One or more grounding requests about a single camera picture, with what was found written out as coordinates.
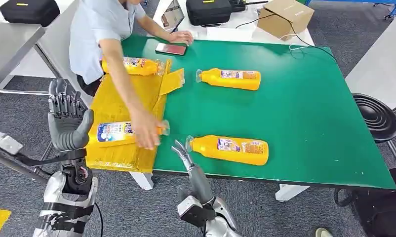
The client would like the person's left hand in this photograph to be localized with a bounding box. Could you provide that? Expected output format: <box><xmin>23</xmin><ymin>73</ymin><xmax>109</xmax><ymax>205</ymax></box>
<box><xmin>167</xmin><ymin>30</ymin><xmax>195</xmax><ymax>46</ymax></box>

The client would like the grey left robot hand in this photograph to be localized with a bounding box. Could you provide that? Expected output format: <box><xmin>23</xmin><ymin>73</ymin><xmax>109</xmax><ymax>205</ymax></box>
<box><xmin>47</xmin><ymin>78</ymin><xmax>95</xmax><ymax>152</ymax></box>

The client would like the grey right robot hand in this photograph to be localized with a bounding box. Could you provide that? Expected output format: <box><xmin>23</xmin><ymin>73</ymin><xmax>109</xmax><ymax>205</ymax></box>
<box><xmin>171</xmin><ymin>140</ymin><xmax>215</xmax><ymax>205</ymax></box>

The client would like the person's right hand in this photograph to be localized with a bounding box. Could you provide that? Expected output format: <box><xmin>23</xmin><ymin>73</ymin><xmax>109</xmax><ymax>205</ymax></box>
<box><xmin>129</xmin><ymin>109</ymin><xmax>164</xmax><ymax>151</ymax></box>

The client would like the orange drink bottle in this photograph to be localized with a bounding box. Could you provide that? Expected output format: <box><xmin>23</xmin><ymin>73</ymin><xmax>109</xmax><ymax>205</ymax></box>
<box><xmin>196</xmin><ymin>68</ymin><xmax>262</xmax><ymax>91</ymax></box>
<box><xmin>101</xmin><ymin>56</ymin><xmax>166</xmax><ymax>77</ymax></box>
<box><xmin>88</xmin><ymin>119</ymin><xmax>170</xmax><ymax>148</ymax></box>
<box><xmin>185</xmin><ymin>134</ymin><xmax>270</xmax><ymax>166</ymax></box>

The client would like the black smartphone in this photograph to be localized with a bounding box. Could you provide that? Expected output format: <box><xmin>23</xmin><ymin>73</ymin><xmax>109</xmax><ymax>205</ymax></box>
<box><xmin>155</xmin><ymin>42</ymin><xmax>188</xmax><ymax>56</ymax></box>

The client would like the tablet computer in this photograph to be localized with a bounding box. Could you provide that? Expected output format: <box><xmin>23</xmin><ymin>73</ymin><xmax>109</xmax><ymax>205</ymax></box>
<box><xmin>160</xmin><ymin>0</ymin><xmax>186</xmax><ymax>34</ymax></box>

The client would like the black carry case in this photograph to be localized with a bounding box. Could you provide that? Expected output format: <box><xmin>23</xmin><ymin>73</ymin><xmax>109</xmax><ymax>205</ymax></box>
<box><xmin>186</xmin><ymin>0</ymin><xmax>233</xmax><ymax>28</ymax></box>
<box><xmin>0</xmin><ymin>0</ymin><xmax>61</xmax><ymax>28</ymax></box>

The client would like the yellow plastic sheet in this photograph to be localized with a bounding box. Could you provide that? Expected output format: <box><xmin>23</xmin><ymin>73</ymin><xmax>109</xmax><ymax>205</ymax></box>
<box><xmin>85</xmin><ymin>59</ymin><xmax>186</xmax><ymax>173</ymax></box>

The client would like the black radio with antenna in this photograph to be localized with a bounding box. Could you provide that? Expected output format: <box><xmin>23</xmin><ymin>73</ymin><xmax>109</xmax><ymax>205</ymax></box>
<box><xmin>229</xmin><ymin>0</ymin><xmax>269</xmax><ymax>14</ymax></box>

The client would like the grey bench table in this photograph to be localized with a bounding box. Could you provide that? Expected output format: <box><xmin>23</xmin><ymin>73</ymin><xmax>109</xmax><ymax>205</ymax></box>
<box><xmin>0</xmin><ymin>0</ymin><xmax>96</xmax><ymax>186</ymax></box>

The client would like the person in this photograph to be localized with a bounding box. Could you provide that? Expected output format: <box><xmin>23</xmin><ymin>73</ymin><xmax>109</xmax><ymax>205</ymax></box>
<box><xmin>69</xmin><ymin>0</ymin><xmax>195</xmax><ymax>151</ymax></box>

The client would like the brown cardboard box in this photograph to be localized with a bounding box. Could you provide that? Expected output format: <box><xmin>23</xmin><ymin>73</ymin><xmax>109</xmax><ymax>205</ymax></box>
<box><xmin>257</xmin><ymin>0</ymin><xmax>315</xmax><ymax>41</ymax></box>

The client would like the steel table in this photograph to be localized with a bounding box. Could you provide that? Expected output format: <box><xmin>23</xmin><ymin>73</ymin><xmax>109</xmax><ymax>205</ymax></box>
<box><xmin>0</xmin><ymin>23</ymin><xmax>55</xmax><ymax>102</ymax></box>

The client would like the green table mat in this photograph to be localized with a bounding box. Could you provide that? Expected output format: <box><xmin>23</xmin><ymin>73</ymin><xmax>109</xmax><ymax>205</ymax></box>
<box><xmin>121</xmin><ymin>35</ymin><xmax>396</xmax><ymax>191</ymax></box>

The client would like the black bag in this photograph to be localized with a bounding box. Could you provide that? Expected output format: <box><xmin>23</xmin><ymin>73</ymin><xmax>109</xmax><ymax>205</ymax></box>
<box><xmin>334</xmin><ymin>163</ymin><xmax>396</xmax><ymax>237</ymax></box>

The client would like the grey side table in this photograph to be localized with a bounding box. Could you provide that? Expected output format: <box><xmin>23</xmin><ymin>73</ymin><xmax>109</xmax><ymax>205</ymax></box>
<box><xmin>344</xmin><ymin>8</ymin><xmax>396</xmax><ymax>123</ymax></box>

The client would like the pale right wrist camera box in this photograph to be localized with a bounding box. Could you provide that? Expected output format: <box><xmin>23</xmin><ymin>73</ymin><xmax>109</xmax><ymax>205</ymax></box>
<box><xmin>176</xmin><ymin>196</ymin><xmax>217</xmax><ymax>228</ymax></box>

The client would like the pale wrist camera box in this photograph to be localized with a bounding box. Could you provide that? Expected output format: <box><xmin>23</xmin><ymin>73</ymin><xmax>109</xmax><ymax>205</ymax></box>
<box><xmin>0</xmin><ymin>131</ymin><xmax>24</xmax><ymax>157</ymax></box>
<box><xmin>176</xmin><ymin>196</ymin><xmax>217</xmax><ymax>228</ymax></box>

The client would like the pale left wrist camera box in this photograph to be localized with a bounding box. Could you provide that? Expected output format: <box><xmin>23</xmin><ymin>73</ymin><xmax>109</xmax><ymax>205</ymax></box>
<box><xmin>0</xmin><ymin>131</ymin><xmax>24</xmax><ymax>157</ymax></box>

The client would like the black cable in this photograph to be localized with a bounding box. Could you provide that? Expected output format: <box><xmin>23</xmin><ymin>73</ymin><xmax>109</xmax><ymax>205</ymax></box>
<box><xmin>236</xmin><ymin>13</ymin><xmax>338</xmax><ymax>63</ymax></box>

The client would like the white cable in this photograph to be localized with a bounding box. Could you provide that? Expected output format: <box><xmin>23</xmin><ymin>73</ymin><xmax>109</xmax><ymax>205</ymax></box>
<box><xmin>279</xmin><ymin>34</ymin><xmax>311</xmax><ymax>52</ymax></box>

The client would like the blue metal frame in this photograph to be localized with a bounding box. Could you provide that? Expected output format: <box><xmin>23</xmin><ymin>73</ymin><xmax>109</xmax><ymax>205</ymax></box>
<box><xmin>304</xmin><ymin>0</ymin><xmax>396</xmax><ymax>21</ymax></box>

